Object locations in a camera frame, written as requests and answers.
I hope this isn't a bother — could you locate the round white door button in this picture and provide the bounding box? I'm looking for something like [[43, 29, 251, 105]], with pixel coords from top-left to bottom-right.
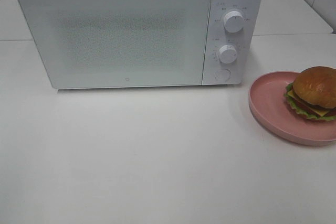
[[215, 69, 230, 82]]

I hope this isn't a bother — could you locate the white microwave door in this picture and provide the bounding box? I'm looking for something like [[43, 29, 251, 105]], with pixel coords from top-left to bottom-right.
[[18, 0, 210, 89]]

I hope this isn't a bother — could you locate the white microwave knob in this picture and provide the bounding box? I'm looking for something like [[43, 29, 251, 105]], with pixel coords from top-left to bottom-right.
[[223, 10, 245, 33], [217, 44, 238, 64]]

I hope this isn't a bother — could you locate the pink round plate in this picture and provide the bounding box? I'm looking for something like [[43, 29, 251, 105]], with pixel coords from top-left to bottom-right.
[[248, 71, 335, 146]]

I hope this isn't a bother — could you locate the toy burger with lettuce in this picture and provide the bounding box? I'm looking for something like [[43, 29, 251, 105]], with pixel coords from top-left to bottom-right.
[[284, 66, 335, 122]]

